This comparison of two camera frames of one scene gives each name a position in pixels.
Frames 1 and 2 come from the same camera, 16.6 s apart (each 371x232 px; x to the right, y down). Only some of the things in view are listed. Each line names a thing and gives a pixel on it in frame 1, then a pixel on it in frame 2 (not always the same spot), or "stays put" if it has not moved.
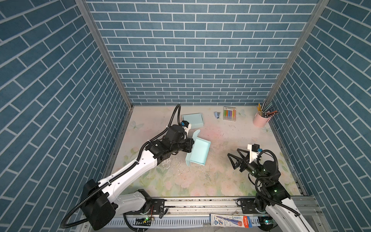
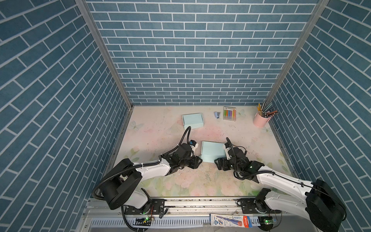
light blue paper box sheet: x=195 y=120 stays put
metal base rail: x=206 y=205 stays put
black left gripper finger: x=189 y=144 → x=193 y=162
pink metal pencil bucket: x=259 y=121 stays put
